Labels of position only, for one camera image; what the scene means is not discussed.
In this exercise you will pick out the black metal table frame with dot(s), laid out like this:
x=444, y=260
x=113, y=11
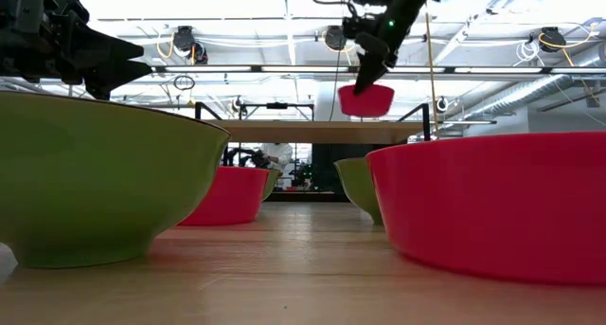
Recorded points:
x=308, y=197

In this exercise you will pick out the wooden shelf with black legs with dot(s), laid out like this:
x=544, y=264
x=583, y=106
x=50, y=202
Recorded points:
x=312, y=131

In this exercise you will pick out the black metal stand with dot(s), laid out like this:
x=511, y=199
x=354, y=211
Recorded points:
x=277, y=105

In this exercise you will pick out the white object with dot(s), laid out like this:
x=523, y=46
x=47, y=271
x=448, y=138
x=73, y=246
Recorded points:
x=5, y=263

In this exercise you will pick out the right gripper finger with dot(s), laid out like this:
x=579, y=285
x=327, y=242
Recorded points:
x=374, y=59

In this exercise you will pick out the long ceiling light bar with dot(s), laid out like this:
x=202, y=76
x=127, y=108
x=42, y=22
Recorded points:
x=308, y=69

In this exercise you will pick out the silver ventilation duct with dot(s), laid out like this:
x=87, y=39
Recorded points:
x=521, y=95

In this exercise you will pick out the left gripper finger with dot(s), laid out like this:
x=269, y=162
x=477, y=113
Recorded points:
x=118, y=76
x=116, y=50

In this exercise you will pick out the person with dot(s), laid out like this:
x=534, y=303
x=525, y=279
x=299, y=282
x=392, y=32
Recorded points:
x=279, y=154

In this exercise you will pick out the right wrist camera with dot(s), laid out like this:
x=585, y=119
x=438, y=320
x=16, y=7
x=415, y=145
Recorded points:
x=360, y=27

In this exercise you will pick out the red mini bowl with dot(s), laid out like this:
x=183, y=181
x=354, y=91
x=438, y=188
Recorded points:
x=473, y=202
x=376, y=106
x=227, y=197

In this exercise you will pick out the dark cabinet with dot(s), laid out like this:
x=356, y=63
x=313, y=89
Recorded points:
x=326, y=166

